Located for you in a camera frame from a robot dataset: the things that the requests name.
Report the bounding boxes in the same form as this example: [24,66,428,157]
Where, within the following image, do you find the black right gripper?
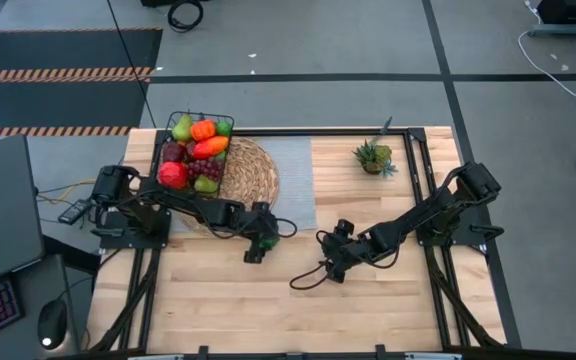
[317,218,369,285]

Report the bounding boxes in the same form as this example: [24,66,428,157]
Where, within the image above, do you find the green pear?
[192,174,221,195]
[171,113,195,143]

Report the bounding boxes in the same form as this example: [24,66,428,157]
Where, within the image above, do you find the red grape bunch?
[186,158,225,182]

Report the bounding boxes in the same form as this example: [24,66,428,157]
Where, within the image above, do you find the red orange mango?
[192,134,231,161]

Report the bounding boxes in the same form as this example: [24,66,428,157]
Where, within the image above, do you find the bright red apple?
[157,160,190,190]

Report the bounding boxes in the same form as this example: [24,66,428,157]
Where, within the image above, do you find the round woven placemat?
[175,135,280,236]

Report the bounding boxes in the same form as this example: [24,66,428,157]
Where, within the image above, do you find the grey rectangular placemat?
[255,137,318,231]

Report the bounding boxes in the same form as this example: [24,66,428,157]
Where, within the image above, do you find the potted succulent plant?
[352,116,399,179]

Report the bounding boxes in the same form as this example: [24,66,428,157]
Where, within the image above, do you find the black power adapter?
[57,198,93,225]

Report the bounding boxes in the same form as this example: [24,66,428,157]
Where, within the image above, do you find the black computer mouse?
[36,298,69,351]

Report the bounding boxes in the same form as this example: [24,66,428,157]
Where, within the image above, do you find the grey desk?
[0,252,94,360]

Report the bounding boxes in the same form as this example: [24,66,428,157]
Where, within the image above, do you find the dark grey monitor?
[0,133,45,291]

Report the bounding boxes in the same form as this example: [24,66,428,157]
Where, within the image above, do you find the black hazard-striped floor mat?
[0,27,164,137]

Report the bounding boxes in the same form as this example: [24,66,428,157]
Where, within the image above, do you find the grey metal stand leg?
[527,0,576,39]

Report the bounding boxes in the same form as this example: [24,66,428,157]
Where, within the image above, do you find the black cabinet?
[537,0,576,25]

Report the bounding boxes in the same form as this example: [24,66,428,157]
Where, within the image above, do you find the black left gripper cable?
[267,217,299,240]

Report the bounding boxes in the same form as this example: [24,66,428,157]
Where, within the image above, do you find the black wire basket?
[156,110,236,197]

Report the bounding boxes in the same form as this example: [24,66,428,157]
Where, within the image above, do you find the black aluminium rig frame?
[87,125,509,360]

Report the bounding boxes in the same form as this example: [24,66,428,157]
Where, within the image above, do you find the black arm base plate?
[412,207,505,247]
[90,209,172,250]

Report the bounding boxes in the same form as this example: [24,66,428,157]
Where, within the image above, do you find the yellow cable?
[36,178,99,204]

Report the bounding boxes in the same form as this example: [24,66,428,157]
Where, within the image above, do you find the coiled black cable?
[166,0,205,34]

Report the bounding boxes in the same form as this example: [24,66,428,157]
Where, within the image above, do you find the thin black floor cable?
[105,0,150,119]

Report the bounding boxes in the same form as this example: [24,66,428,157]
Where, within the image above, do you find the white floor cable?
[516,0,576,100]

